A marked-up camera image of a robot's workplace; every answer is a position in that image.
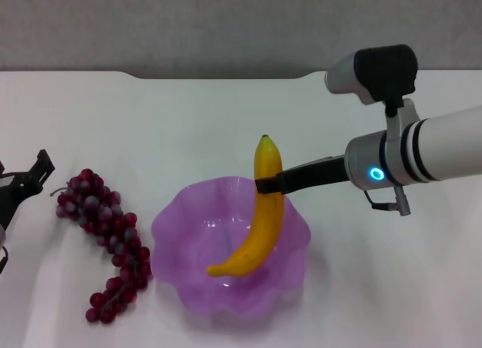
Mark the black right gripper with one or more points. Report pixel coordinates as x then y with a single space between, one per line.
316 173

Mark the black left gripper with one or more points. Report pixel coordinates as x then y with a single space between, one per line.
9 201

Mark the yellow banana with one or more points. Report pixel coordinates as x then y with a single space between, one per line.
263 227

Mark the red grape bunch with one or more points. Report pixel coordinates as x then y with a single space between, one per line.
94 208

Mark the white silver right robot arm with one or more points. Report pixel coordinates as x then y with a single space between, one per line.
444 144

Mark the purple translucent wavy bowl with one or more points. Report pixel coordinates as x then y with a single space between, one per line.
211 227

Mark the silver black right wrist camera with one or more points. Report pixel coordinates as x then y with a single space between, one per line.
376 71

